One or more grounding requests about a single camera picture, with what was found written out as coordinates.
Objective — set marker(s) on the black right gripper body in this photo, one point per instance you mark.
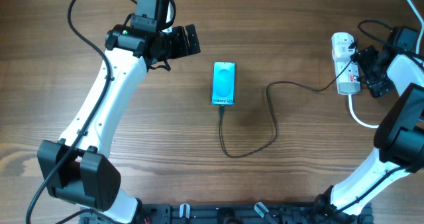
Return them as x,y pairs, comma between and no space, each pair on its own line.
377,81

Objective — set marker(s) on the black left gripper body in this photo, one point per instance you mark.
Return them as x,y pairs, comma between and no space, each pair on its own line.
175,44

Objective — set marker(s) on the blue screen Galaxy smartphone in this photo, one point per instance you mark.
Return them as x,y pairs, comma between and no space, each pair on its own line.
223,90

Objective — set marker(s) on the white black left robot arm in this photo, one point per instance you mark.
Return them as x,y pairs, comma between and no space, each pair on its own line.
76,168

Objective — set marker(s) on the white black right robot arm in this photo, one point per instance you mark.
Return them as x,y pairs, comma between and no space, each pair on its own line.
398,141

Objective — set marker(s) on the white power strip socket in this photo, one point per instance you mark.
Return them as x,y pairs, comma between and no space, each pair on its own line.
346,70

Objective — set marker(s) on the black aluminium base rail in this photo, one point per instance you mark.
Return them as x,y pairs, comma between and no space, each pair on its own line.
296,213

